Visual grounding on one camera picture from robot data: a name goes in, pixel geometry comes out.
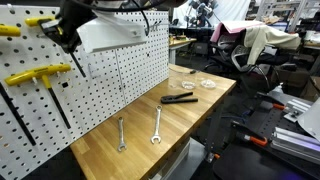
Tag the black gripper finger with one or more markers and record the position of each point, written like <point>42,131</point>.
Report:
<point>51,29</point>

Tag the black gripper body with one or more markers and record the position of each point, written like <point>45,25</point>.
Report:
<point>73,15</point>

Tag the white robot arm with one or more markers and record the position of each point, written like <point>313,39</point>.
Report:
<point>99,25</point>

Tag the white peg board left panel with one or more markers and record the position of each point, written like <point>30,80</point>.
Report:
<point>31,128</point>

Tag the white peg board panel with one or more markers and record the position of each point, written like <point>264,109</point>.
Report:
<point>31,128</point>
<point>144,66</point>

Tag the long metal peg hook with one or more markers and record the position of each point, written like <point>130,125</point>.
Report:
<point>155,26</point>

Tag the white peg board right panel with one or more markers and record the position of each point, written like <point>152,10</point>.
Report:
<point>144,66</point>

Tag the black pliers tool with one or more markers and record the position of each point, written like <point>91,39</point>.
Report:
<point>180,98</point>

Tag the clear plastic container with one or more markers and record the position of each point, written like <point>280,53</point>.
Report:
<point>186,79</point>

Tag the small silver combination wrench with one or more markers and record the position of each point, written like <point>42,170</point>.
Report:
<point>122,144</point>

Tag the large silver combination wrench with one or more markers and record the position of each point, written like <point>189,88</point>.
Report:
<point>156,135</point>

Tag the office chair with beige cloth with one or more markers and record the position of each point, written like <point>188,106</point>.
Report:
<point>242,46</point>

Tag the aluminium extrusion bars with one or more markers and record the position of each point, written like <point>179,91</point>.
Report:
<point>295,144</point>

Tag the yellow T-handle key at edge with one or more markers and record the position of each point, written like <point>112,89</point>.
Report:
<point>11,31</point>

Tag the large yellow T-handle hex key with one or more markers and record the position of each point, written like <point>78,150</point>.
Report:
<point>42,73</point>

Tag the orange handled clamp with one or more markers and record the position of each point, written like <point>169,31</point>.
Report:
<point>249,134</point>

